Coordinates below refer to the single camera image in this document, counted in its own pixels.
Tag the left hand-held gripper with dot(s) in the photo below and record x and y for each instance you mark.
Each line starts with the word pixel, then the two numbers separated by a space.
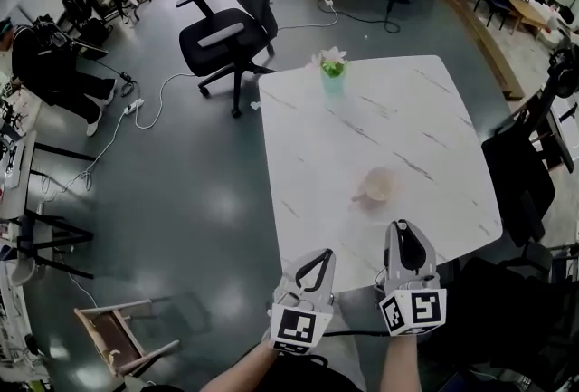
pixel 307 304

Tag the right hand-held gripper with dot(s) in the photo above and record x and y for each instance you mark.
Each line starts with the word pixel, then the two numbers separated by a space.
pixel 395 272

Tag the pale pink cup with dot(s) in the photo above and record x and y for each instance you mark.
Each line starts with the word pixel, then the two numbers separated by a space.
pixel 380 186

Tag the person's right forearm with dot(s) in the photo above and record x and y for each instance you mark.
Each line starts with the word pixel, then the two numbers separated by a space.
pixel 398 363

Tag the person's left forearm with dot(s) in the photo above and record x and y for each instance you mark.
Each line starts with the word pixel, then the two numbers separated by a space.
pixel 244 370

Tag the person's dark clothing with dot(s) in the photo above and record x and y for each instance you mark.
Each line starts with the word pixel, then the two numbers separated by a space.
pixel 307 379

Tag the black mesh office chair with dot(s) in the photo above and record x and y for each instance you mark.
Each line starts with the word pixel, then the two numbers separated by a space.
pixel 497 313

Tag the white marble table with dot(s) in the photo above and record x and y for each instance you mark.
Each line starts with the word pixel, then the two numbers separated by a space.
pixel 362 132

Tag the wooden chair brown seat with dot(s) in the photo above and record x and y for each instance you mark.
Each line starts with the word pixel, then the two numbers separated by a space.
pixel 113 336

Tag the green vase with pale flowers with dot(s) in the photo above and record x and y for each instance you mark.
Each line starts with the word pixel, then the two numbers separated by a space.
pixel 334 75

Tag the black office chair grey armrests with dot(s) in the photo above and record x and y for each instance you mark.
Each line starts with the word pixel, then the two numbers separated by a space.
pixel 226 37

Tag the grey desk black legs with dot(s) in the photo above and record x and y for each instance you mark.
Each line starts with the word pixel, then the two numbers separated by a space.
pixel 18 186

